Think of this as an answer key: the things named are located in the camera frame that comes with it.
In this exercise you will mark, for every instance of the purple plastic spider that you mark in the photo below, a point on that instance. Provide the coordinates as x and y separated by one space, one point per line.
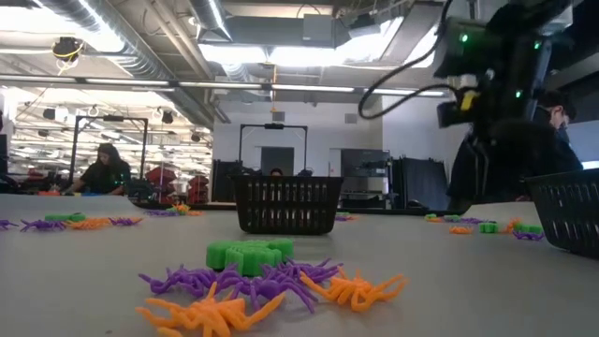
529 236
43 225
149 212
273 288
196 281
159 214
311 270
124 221
340 218
4 224
471 220
172 213

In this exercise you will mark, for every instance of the orange plastic spider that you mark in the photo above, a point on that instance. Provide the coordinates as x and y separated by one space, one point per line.
433 219
194 213
511 225
210 316
353 290
461 230
352 218
89 224

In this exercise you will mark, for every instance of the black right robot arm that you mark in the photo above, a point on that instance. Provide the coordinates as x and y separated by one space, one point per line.
510 56

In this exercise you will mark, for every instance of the yellow tag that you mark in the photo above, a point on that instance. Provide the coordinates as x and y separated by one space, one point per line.
468 100

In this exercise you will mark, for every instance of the black curtain partition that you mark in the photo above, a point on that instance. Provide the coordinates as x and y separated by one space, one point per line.
421 185
224 180

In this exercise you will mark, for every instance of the grey cabinet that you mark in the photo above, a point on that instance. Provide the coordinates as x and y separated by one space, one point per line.
365 161

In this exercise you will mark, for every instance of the person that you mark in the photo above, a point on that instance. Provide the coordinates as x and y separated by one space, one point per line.
105 173
276 171
557 154

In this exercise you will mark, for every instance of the black slotted plastic basket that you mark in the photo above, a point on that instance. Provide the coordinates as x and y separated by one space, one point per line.
538 196
285 180

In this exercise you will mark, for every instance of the long ceiling light strip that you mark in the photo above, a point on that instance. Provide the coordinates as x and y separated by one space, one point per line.
304 88

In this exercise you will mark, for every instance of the grey table mat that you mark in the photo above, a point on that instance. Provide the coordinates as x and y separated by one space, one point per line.
421 290

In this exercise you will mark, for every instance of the red tool cart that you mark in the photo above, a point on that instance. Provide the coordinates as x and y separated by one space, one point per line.
161 175
199 187

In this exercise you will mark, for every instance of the black camera rig frame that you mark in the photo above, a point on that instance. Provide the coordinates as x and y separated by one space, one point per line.
273 126
112 118

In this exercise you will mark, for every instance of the silver spiral ventilation duct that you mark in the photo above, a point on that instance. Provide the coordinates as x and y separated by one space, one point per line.
124 47

